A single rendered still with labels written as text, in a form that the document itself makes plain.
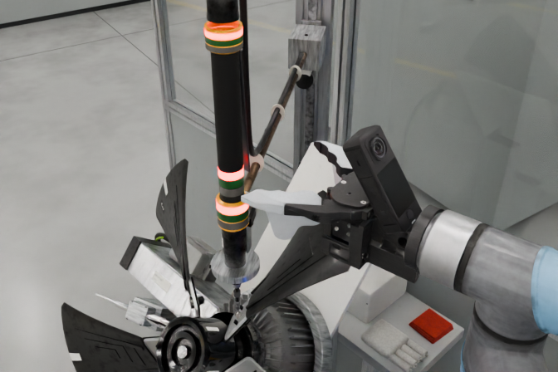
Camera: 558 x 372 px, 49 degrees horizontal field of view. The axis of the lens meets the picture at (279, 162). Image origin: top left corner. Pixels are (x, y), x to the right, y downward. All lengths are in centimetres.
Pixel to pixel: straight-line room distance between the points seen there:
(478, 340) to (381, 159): 21
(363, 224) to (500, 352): 18
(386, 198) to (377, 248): 7
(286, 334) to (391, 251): 53
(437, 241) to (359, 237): 9
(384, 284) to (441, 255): 96
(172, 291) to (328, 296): 34
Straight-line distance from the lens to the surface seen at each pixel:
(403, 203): 66
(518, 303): 63
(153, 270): 141
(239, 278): 88
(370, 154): 63
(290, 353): 119
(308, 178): 133
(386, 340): 158
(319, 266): 96
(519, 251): 63
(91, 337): 131
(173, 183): 121
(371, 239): 70
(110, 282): 308
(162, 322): 132
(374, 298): 158
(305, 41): 133
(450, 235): 64
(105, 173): 385
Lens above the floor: 206
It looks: 33 degrees down
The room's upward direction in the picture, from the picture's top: straight up
